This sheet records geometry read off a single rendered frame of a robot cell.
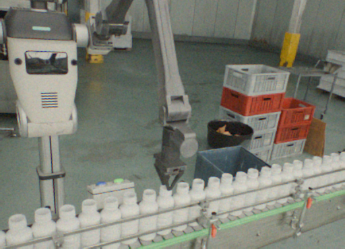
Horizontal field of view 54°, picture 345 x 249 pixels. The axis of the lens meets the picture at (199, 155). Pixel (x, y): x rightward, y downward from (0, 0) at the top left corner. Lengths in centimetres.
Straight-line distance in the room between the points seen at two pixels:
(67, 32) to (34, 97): 28
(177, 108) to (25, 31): 73
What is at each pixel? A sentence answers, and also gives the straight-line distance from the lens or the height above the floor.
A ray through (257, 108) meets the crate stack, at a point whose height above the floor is 73.
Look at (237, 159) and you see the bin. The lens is 205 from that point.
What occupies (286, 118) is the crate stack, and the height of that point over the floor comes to 54.
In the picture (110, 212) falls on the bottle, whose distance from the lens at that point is 99.
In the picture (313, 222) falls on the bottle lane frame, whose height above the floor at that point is 86.
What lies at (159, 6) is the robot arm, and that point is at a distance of 100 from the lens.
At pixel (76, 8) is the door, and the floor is 87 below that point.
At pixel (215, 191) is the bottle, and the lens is 114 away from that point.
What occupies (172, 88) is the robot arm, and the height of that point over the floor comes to 148.
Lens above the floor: 171
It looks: 25 degrees down
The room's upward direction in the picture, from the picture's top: 8 degrees clockwise
